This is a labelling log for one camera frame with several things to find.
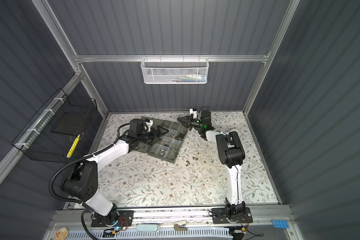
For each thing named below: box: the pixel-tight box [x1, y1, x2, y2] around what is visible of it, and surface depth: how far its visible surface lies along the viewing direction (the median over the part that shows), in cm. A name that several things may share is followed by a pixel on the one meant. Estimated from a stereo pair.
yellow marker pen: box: [66, 134, 81, 158], surface depth 70 cm
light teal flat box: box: [136, 224, 160, 233], surface depth 71 cm
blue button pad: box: [272, 220, 289, 229], surface depth 72 cm
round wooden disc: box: [55, 227, 69, 240], surface depth 71 cm
